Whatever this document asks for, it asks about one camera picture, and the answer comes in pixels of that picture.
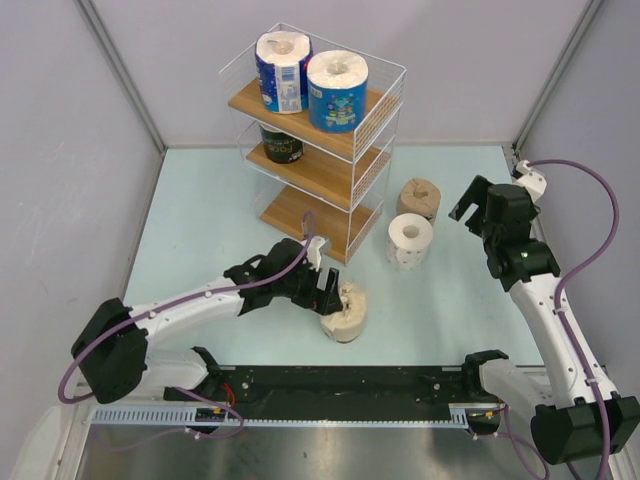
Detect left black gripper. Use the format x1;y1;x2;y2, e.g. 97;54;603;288
273;259;341;315

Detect beige paper roll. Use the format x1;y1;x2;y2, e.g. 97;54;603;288
320;283;367;344

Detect black paper roll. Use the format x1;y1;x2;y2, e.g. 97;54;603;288
259;123;305;164

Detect light blue paper roll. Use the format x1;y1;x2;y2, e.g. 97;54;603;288
307;50;369;134

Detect dark blue paper roll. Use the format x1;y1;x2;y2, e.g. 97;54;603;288
254;31;313;114

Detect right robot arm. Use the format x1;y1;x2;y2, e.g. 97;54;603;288
449;176;639;465

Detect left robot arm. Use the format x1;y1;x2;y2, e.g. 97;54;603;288
71;236;344;404

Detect brown wrapped paper roll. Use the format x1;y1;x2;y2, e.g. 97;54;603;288
396;178;441;225

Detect white dotted paper roll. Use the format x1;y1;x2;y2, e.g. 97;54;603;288
386;213;434;270

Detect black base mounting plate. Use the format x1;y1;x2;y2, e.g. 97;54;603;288
194;366;500;414

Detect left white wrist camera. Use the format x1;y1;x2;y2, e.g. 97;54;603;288
300;235;331;271

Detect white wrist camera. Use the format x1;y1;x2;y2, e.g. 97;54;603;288
511;160;547;204
300;235;331;271

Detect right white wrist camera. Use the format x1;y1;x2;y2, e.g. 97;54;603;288
511;160;547;204

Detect grey slotted cable duct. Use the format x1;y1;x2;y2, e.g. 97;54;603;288
91;403;502;429

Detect white wire wooden shelf rack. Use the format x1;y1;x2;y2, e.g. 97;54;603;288
220;46;406;264

